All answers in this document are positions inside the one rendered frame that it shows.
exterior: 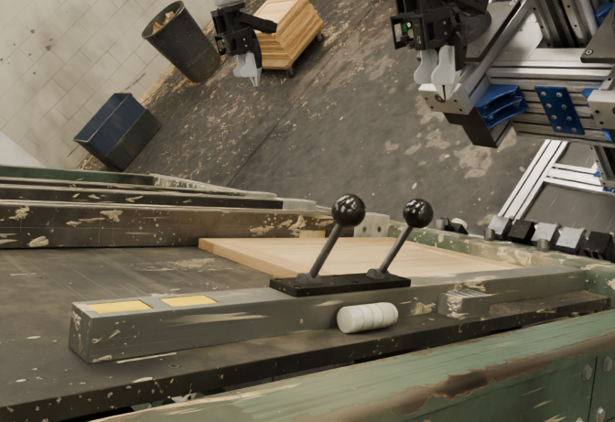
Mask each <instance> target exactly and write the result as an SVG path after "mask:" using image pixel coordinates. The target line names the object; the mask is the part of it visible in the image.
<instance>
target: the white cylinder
mask: <svg viewBox="0 0 615 422"><path fill-rule="evenodd" d="M397 318H398V312H397V309H396V307H395V306H394V305H393V304H391V303H385V302H382V303H374V304H366V305H359V306H350V307H343V308H341V309H340V310H339V312H338V314H337V324H338V326H339V328H340V330H341V331H342V332H344V333H353V332H359V331H365V330H375V329H381V328H387V327H389V326H392V325H394V324H395V322H396V321H397Z"/></svg>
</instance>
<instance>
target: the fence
mask: <svg viewBox="0 0 615 422"><path fill-rule="evenodd" d="M585 277H586V270H583V269H579V268H575V267H570V266H566V265H549V266H537V267H525V268H513V269H501V270H489V271H477V272H465V273H453V274H441V275H429V276H406V278H409V279H411V286H410V287H397V288H387V289H377V290H368V291H358V292H348V293H339V294H328V295H319V296H309V297H300V298H294V297H292V296H289V295H288V294H285V293H283V292H280V291H278V290H275V289H273V288H271V287H262V288H250V289H238V290H226V291H214V292H202V293H190V294H178V295H166V296H154V297H142V298H118V299H106V300H94V301H82V302H73V303H72V304H71V314H70V334H69V346H70V347H71V348H72V349H73V350H74V351H75V352H76V353H77V354H78V355H80V357H81V358H82V359H83V360H84V361H85V362H86V363H93V362H105V361H111V360H117V359H123V358H130V357H136V356H142V355H148V354H155V353H161V352H172V351H179V350H186V349H192V348H198V347H204V346H211V345H217V344H223V343H229V342H236V341H247V340H253V339H260V338H266V337H272V336H278V335H285V334H291V333H298V332H303V331H310V330H322V329H327V328H334V327H338V324H337V314H338V312H339V310H340V309H341V308H343V307H350V306H359V305H366V304H374V303H382V302H385V303H391V304H393V305H394V306H395V307H396V309H397V312H398V318H402V317H408V316H414V315H421V314H427V313H433V312H437V301H438V294H439V292H441V291H449V290H458V289H466V288H468V289H470V290H473V291H477V292H480V293H483V294H487V295H491V303H490V304H495V303H502V302H507V301H514V300H520V299H527V298H538V297H544V296H551V295H557V294H563V293H569V292H576V291H582V290H584V285H585ZM196 296H204V297H206V298H209V299H211V300H213V301H216V302H218V303H208V304H198V305H187V306H177V307H172V306H170V305H169V304H168V303H166V302H164V301H162V300H161V299H162V298H183V297H196ZM127 301H140V302H142V303H144V304H145V305H147V306H149V307H150V308H148V309H138V310H127V311H117V312H108V313H97V312H96V311H95V310H93V309H92V308H90V307H89V306H88V305H93V304H105V303H116V302H127Z"/></svg>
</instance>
